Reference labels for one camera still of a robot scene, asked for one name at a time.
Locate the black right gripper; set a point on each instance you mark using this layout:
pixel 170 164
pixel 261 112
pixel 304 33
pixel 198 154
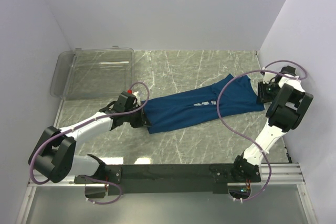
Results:
pixel 262 97

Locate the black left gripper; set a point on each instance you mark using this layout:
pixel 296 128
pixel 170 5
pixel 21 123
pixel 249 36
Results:
pixel 141 121

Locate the blue printed t-shirt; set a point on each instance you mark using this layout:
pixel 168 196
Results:
pixel 198 106

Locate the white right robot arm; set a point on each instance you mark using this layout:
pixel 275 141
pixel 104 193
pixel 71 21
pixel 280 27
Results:
pixel 289 103

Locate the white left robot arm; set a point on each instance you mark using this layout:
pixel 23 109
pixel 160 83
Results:
pixel 54 154

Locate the clear plastic bin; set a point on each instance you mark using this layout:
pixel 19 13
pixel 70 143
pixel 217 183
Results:
pixel 92 73

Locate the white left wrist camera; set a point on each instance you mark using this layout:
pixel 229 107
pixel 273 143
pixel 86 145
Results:
pixel 137 94

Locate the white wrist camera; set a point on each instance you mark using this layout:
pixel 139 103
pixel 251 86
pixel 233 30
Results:
pixel 137 94
pixel 268 77

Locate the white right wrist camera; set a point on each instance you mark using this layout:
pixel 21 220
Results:
pixel 268 77

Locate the aluminium rail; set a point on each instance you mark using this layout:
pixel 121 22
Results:
pixel 281 174

